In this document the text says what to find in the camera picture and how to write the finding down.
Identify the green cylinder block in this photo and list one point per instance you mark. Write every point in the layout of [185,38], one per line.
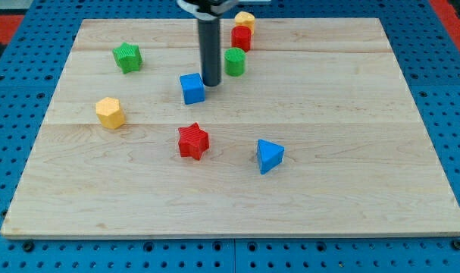
[234,62]

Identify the blue triangle block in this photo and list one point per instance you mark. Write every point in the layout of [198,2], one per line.
[269,155]

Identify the red star block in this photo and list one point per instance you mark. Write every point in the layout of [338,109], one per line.
[193,141]

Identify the blue cube block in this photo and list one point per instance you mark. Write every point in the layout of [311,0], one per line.
[193,88]

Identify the light wooden board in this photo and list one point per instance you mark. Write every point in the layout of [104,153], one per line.
[358,160]

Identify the red cylinder block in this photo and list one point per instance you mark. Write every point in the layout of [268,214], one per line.
[241,37]

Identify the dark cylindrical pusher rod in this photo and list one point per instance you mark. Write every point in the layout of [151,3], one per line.
[209,32]

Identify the yellow heart block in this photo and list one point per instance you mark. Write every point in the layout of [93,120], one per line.
[245,19]

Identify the yellow hexagon block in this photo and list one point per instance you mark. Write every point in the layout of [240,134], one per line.
[110,113]

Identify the green star block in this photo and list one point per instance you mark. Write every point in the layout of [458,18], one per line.
[127,57]

